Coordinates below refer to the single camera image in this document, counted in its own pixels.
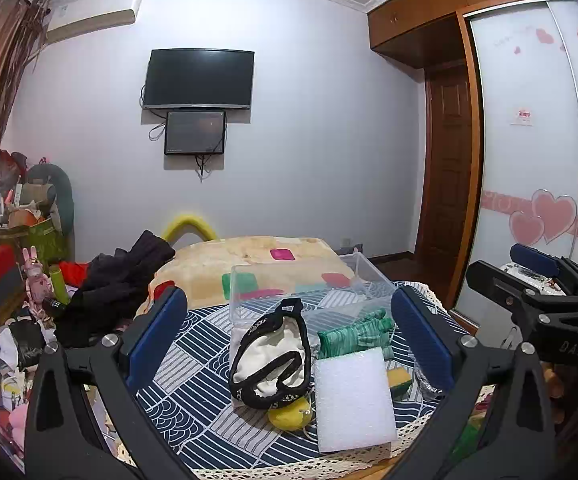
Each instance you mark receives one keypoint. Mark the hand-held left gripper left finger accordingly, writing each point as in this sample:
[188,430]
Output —
[161,330]

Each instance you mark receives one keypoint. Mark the clear plastic storage box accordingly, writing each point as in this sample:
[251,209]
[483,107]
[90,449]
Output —
[264,305]

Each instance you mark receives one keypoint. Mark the white sliding wardrobe with hearts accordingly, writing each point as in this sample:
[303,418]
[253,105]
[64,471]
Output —
[524,160]

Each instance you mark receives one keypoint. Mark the green striped glove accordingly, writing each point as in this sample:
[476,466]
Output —
[354,340]

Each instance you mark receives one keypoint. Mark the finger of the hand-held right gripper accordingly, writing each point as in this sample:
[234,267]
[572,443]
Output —
[534,256]
[489,277]

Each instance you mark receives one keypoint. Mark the green bottle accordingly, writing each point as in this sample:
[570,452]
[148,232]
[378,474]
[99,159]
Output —
[60,285]

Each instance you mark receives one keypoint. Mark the brown wooden door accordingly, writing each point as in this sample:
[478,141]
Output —
[446,160]

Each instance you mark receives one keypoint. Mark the white foam sheet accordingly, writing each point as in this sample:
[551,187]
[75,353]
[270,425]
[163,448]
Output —
[354,400]

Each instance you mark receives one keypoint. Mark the wooden overhead cabinet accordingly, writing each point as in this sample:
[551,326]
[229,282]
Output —
[419,15]

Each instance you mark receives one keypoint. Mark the pink rabbit doll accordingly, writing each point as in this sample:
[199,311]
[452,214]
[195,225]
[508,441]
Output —
[36,285]

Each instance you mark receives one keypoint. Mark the green storage bag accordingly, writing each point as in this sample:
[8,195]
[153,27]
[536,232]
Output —
[44,242]

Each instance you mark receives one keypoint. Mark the wall socket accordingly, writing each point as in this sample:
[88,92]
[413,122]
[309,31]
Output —
[351,247]

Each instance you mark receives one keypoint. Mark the yellow green sponge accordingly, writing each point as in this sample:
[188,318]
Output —
[399,380]

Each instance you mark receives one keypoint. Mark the beige blanket with coloured squares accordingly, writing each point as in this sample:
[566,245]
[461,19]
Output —
[209,265]

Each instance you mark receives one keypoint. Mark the small black monitor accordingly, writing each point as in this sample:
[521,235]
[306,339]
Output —
[194,132]

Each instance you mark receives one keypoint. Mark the wall-mounted black television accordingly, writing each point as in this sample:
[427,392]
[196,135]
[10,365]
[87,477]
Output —
[199,77]

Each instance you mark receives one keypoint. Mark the yellow foam tube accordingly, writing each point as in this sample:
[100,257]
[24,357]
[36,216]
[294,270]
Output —
[189,220]

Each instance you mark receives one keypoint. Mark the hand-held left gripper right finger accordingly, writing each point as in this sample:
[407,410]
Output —
[421,330]

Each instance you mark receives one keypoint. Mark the yellow plush toy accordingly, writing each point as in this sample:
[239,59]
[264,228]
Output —
[284,416]

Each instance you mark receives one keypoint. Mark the grey-green neck pillow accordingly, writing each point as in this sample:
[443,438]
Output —
[64,200]

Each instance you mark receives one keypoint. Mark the white black-trimmed underwear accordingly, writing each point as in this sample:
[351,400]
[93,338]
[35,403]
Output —
[269,355]

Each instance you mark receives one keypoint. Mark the white air conditioner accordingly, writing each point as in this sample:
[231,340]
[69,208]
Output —
[94,12]

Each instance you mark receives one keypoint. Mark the red white sticker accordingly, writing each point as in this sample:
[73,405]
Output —
[522,116]

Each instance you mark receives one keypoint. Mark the red cloth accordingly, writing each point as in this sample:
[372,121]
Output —
[74,272]

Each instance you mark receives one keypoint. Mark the blue white patterned tablecloth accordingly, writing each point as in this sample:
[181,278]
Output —
[204,395]

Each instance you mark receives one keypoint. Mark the pile of black clothes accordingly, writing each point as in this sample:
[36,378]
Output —
[109,285]

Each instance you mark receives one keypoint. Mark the clear plastic bag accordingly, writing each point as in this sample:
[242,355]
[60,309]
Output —
[429,385]

